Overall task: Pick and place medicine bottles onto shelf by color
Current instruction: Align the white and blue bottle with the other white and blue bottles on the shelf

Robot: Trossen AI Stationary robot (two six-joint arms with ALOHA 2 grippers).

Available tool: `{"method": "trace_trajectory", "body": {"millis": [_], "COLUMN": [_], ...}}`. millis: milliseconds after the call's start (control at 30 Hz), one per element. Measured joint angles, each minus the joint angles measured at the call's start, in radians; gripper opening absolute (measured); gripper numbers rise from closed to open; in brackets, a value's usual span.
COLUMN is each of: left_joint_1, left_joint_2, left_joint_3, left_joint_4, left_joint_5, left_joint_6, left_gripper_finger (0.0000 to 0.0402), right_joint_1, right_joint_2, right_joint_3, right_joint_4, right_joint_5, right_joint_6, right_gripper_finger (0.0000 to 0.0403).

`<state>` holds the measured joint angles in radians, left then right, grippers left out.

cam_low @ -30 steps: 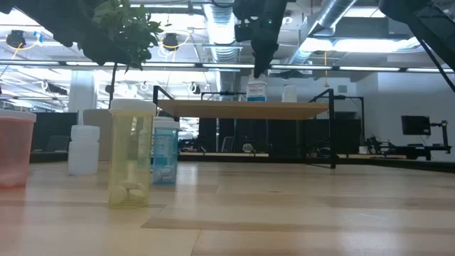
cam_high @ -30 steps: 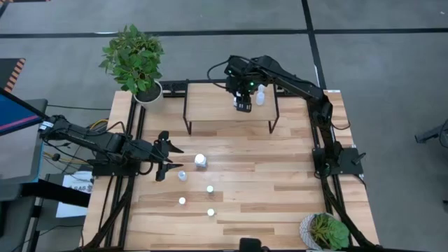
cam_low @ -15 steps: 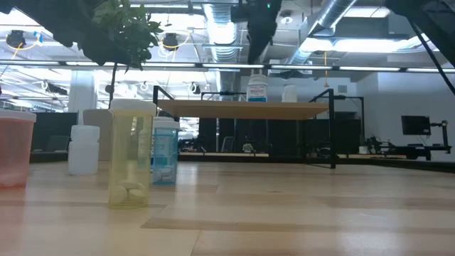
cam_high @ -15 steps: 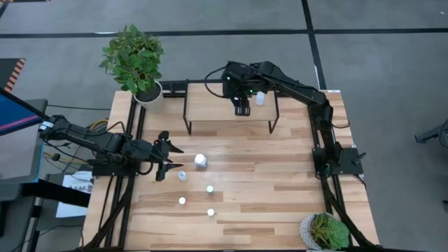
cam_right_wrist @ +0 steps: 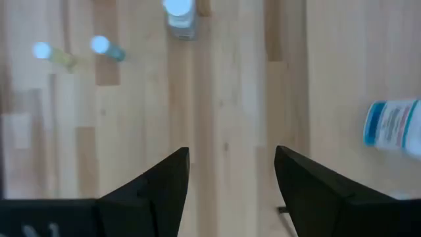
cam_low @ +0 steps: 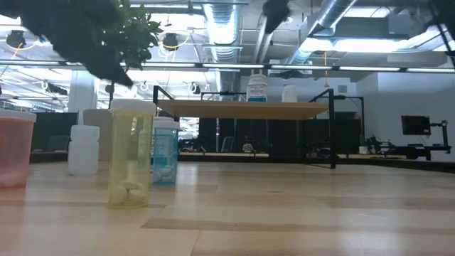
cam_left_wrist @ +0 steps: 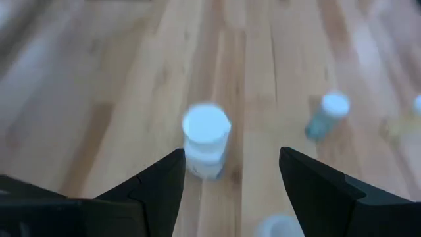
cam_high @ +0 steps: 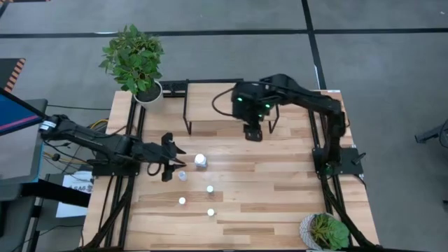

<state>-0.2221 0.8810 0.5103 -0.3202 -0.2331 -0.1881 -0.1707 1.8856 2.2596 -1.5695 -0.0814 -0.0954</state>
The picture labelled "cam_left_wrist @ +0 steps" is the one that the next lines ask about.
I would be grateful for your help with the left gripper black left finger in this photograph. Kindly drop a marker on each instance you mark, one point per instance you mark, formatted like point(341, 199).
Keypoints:
point(151, 197)

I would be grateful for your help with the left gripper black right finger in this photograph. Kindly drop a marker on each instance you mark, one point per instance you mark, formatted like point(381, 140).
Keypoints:
point(322, 200)

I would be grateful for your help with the plain white plastic bottle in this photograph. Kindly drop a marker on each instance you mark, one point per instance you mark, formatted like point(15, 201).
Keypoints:
point(276, 227)

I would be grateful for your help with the blue translucent pill vial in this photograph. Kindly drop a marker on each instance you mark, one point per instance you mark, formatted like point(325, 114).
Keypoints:
point(324, 118)

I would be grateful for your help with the white Trader Joe's melatonin bottle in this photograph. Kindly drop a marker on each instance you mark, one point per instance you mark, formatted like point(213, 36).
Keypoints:
point(205, 131)

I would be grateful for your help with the yellow translucent pill vial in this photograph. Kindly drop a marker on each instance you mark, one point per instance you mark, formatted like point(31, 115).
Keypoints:
point(401, 126)

